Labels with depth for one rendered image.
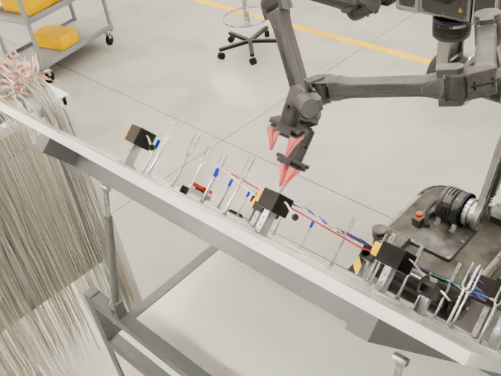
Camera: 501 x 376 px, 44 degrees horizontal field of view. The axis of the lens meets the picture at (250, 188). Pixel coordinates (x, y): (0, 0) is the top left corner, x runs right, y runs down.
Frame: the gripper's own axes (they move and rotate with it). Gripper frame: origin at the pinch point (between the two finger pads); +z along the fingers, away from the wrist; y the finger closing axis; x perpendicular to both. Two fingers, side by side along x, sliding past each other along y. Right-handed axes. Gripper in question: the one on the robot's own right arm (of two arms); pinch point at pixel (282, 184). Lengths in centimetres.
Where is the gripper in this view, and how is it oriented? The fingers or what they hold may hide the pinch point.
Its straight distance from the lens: 200.0
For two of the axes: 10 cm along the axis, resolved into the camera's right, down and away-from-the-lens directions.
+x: 3.8, 0.5, 9.2
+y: 8.4, 4.1, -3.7
